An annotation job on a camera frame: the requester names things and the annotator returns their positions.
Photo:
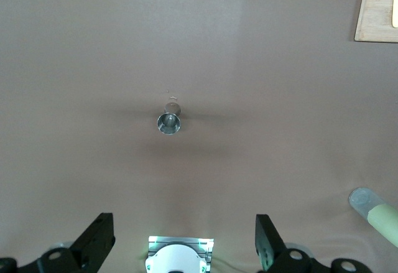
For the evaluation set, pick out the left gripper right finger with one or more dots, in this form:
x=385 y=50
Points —
x=273 y=254

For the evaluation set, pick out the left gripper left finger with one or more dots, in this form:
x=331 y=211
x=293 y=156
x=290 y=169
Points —
x=81 y=254

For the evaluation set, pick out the steel double jigger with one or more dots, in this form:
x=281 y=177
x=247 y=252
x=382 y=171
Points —
x=169 y=123

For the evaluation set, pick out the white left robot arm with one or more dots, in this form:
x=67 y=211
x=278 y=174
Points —
x=175 y=259

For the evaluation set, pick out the glass bottle with green sleeve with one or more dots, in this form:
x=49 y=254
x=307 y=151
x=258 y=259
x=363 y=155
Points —
x=379 y=217

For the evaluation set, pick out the brown table mat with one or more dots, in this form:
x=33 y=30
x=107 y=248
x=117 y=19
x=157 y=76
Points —
x=124 y=67

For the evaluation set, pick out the wooden cutting board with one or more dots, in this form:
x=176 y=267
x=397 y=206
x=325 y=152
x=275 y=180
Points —
x=376 y=12

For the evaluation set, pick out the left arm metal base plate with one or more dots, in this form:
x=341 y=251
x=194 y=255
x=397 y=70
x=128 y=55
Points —
x=155 y=241

